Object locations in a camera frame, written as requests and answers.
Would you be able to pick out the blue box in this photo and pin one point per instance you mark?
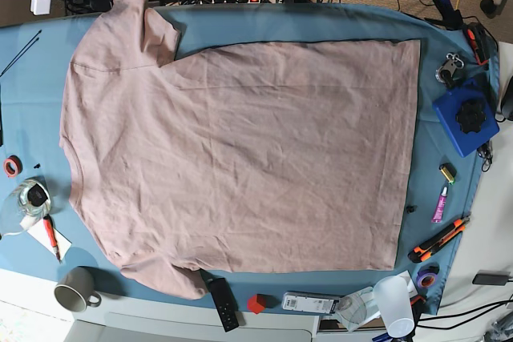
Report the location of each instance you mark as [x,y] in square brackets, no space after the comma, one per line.
[447,106]

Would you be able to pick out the black knob on box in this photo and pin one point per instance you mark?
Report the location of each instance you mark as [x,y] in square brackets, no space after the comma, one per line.
[471,116]

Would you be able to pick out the red pen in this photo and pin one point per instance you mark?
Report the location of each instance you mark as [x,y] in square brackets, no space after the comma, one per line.
[48,224]

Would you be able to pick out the red cube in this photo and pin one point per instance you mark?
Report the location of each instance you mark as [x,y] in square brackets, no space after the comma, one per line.
[257,304]

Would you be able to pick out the grey ceramic mug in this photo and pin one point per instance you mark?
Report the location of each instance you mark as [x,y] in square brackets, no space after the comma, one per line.
[76,292]

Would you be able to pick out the dusty pink T-shirt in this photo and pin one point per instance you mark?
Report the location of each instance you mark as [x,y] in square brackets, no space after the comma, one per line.
[261,157]

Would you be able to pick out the orange black utility knife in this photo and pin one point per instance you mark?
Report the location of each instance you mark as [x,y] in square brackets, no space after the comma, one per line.
[433,245]

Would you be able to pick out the white paper note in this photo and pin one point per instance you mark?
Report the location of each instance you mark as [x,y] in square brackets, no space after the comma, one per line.
[46,234]

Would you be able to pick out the purple glue tube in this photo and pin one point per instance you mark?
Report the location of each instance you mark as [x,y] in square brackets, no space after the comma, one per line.
[438,212]

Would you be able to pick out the black remote control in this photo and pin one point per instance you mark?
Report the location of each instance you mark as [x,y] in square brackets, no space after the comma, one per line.
[224,302]

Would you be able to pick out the blue table cloth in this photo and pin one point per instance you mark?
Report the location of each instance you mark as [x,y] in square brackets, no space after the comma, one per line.
[32,93]

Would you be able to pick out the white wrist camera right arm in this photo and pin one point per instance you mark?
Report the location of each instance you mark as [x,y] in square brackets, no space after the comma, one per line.
[40,7]

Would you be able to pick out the metal clamp tool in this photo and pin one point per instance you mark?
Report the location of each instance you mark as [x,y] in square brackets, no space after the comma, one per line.
[445,73]

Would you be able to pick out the red tape roll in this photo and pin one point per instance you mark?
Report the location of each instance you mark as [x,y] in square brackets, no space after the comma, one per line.
[12,166]

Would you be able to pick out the purple tape roll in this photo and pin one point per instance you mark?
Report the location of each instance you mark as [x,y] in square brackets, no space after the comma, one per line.
[427,276]

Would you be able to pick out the white barcode device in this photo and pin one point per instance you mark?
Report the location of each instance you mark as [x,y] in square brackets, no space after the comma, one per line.
[311,303]

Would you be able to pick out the black cable ties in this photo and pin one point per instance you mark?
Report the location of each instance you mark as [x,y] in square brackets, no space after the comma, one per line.
[25,48]

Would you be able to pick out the orange black tool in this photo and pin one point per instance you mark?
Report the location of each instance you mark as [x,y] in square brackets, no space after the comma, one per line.
[477,39]

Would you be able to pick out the translucent plastic cup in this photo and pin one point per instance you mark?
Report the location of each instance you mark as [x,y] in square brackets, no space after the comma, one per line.
[392,298]

